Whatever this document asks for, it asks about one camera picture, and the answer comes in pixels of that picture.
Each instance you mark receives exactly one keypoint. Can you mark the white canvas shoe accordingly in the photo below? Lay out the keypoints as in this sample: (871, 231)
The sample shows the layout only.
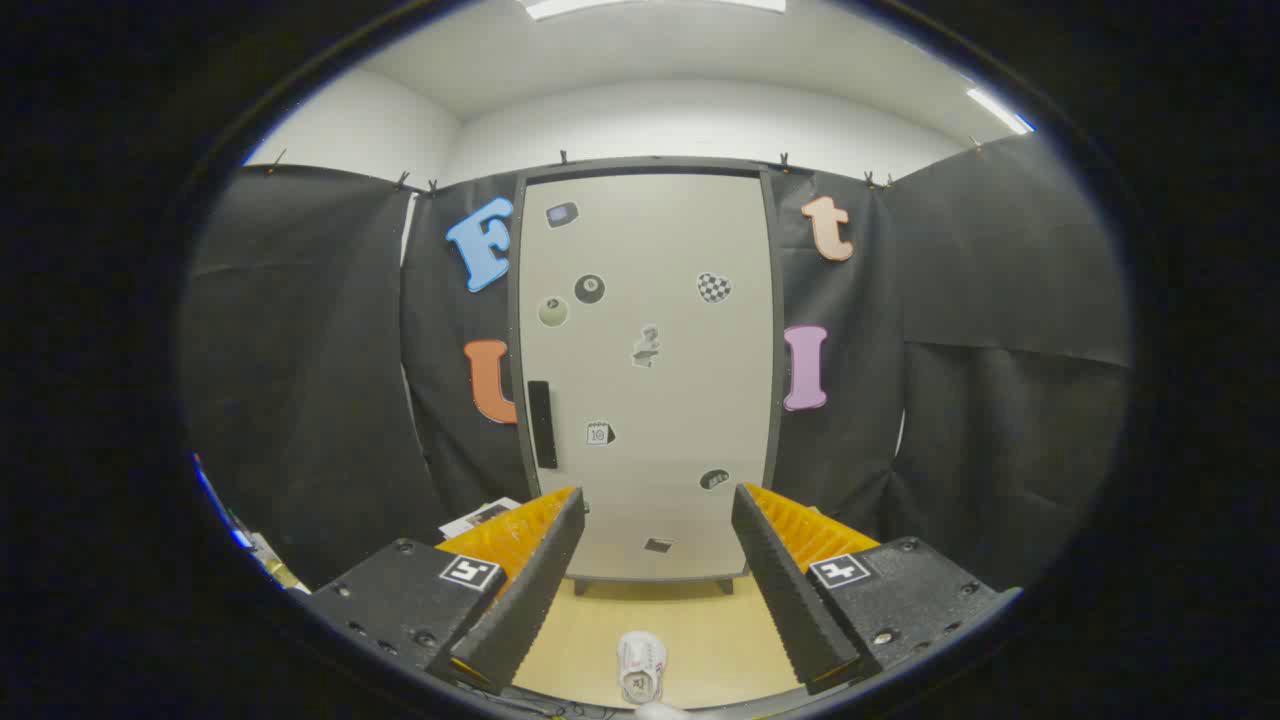
(641, 662)

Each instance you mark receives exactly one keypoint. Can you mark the small ceiling light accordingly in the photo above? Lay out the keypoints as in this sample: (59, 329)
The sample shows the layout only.
(1000, 110)

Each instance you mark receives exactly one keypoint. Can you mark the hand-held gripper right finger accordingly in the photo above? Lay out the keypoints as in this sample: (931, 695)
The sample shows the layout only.
(790, 600)

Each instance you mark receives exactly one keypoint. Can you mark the grey shoe cabinet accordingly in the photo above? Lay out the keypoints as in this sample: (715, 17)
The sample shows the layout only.
(777, 300)

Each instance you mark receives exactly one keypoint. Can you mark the long ceiling light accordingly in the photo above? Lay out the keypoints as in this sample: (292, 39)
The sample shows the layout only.
(650, 5)

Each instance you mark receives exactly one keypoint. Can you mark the stack of books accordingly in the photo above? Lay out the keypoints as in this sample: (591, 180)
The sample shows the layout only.
(480, 516)

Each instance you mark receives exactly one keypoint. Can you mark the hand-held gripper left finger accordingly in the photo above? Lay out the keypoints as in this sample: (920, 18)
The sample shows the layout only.
(525, 600)

